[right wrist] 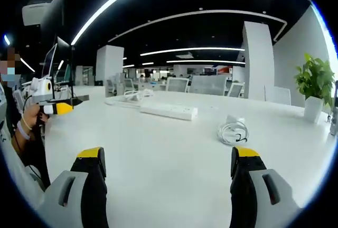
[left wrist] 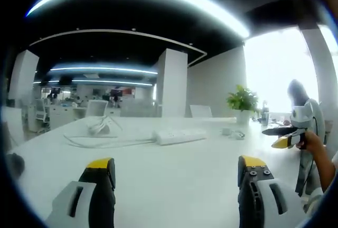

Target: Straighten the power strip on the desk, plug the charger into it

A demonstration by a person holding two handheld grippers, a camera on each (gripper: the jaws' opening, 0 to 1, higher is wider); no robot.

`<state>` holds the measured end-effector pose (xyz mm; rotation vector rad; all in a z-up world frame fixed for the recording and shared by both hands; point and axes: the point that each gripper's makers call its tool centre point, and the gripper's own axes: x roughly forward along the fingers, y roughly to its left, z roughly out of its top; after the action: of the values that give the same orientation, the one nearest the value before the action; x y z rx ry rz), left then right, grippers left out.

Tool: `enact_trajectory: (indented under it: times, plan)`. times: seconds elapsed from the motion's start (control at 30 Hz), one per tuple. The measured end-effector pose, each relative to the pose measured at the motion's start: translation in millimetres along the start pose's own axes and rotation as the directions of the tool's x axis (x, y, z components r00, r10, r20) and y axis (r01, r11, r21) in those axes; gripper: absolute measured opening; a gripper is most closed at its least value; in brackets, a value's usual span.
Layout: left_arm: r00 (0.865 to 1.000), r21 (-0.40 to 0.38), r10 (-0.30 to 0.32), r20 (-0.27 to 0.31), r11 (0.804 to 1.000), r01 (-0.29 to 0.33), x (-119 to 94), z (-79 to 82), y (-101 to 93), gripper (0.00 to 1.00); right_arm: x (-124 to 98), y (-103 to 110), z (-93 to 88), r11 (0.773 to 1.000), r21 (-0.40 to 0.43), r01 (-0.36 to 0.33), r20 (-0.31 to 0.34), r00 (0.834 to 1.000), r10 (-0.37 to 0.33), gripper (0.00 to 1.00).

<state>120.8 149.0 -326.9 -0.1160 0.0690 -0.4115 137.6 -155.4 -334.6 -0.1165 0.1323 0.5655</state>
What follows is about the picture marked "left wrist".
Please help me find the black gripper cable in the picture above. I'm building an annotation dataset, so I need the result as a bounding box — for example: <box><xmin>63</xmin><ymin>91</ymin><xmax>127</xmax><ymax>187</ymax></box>
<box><xmin>297</xmin><ymin>117</ymin><xmax>318</xmax><ymax>196</ymax></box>

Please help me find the white plant pot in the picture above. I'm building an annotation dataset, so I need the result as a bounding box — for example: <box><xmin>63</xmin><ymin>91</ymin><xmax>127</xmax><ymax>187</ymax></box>
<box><xmin>236</xmin><ymin>109</ymin><xmax>250</xmax><ymax>126</ymax></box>

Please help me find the coiled white cable bundle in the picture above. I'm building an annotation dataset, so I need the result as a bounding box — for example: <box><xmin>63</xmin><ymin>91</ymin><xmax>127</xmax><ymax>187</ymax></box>
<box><xmin>86</xmin><ymin>115</ymin><xmax>124</xmax><ymax>136</ymax></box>

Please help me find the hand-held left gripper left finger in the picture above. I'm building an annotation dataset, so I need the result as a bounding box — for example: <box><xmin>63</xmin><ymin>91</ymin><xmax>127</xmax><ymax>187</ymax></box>
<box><xmin>44</xmin><ymin>157</ymin><xmax>117</xmax><ymax>228</ymax></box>

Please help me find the white mesh office chair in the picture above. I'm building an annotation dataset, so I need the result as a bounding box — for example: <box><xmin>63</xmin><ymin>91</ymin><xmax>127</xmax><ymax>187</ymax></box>
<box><xmin>28</xmin><ymin>98</ymin><xmax>51</xmax><ymax>133</ymax></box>

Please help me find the dark round object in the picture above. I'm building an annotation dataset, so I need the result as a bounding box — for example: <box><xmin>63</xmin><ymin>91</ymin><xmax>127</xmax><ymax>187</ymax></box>
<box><xmin>6</xmin><ymin>153</ymin><xmax>26</xmax><ymax>179</ymax></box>

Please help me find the person's right hand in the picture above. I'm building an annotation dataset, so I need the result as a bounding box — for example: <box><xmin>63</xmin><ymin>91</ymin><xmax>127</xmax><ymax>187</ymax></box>
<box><xmin>295</xmin><ymin>131</ymin><xmax>327</xmax><ymax>158</ymax></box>

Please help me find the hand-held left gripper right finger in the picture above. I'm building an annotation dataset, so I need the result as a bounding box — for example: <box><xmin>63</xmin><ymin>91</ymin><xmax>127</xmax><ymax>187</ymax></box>
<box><xmin>237</xmin><ymin>155</ymin><xmax>313</xmax><ymax>228</ymax></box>

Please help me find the white power strip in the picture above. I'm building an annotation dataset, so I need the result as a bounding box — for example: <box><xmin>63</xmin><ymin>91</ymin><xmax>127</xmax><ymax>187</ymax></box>
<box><xmin>154</xmin><ymin>129</ymin><xmax>208</xmax><ymax>146</ymax></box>

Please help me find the white power strip cable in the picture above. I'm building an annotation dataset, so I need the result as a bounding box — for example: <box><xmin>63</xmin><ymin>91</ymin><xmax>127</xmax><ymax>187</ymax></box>
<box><xmin>63</xmin><ymin>132</ymin><xmax>159</xmax><ymax>149</ymax></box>

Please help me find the grey hanging strap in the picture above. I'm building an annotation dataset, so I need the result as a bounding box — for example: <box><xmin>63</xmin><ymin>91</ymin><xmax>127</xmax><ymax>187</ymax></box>
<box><xmin>295</xmin><ymin>148</ymin><xmax>315</xmax><ymax>197</ymax></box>

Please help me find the white desk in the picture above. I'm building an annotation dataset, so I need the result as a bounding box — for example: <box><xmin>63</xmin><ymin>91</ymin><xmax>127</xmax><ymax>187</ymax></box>
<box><xmin>5</xmin><ymin>116</ymin><xmax>328</xmax><ymax>228</ymax></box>

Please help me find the green potted plant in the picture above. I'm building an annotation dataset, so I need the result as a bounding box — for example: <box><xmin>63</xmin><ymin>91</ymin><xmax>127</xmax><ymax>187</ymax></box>
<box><xmin>226</xmin><ymin>84</ymin><xmax>261</xmax><ymax>113</ymax></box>

